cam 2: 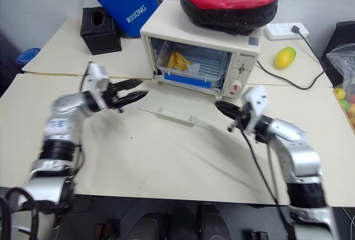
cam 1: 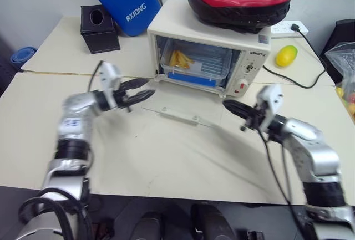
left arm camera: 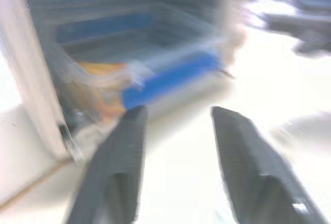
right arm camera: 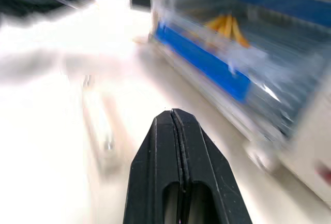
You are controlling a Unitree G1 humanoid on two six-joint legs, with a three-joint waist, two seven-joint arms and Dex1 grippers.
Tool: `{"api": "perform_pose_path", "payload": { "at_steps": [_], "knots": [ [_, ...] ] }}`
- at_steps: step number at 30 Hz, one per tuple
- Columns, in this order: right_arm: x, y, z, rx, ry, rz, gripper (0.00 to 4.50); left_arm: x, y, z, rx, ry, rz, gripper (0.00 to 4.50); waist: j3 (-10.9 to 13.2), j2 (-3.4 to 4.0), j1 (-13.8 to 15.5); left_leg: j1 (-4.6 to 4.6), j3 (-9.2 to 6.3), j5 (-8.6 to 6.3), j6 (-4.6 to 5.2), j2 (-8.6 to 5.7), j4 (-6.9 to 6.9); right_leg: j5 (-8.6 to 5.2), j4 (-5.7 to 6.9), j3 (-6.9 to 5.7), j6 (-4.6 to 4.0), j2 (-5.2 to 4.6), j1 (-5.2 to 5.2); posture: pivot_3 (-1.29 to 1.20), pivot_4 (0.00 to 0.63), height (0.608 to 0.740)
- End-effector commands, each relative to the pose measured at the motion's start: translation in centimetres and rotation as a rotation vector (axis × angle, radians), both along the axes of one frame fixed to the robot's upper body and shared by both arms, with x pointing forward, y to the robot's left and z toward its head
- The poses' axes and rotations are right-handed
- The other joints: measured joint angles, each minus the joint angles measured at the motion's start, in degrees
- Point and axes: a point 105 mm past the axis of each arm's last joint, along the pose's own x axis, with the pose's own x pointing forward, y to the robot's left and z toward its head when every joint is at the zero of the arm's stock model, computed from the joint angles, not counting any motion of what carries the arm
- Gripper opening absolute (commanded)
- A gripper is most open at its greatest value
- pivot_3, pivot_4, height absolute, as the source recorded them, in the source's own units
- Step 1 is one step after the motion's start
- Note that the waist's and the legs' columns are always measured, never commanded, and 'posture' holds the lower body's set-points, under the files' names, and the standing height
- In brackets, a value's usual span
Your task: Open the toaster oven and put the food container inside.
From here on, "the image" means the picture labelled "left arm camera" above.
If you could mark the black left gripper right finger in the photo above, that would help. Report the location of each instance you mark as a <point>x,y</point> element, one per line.
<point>248,162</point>

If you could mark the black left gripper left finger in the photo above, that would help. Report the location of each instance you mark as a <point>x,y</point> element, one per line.
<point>116,162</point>

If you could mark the clear food container blue clips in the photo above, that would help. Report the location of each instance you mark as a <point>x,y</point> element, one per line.
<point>144,74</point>

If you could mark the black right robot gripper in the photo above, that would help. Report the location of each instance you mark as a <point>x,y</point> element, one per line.
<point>305,30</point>

